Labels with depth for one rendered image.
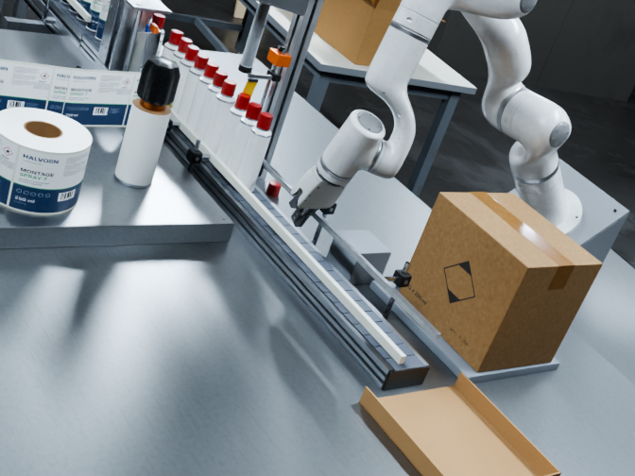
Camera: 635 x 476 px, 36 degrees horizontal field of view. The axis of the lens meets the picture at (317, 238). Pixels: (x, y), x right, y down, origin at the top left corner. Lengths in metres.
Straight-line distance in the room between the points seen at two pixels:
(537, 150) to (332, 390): 0.81
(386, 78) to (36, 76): 0.81
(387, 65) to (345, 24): 2.13
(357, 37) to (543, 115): 1.84
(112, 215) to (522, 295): 0.88
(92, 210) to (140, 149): 0.19
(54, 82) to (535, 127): 1.11
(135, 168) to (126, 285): 0.35
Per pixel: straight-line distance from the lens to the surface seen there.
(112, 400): 1.73
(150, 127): 2.23
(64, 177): 2.07
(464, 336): 2.15
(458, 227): 2.15
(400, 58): 2.04
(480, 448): 1.95
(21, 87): 2.35
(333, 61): 4.02
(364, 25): 4.06
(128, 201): 2.23
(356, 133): 2.04
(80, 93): 2.39
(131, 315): 1.94
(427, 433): 1.92
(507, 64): 2.27
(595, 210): 2.69
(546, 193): 2.56
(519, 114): 2.38
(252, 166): 2.39
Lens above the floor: 1.90
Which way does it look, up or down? 26 degrees down
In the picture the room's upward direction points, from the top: 20 degrees clockwise
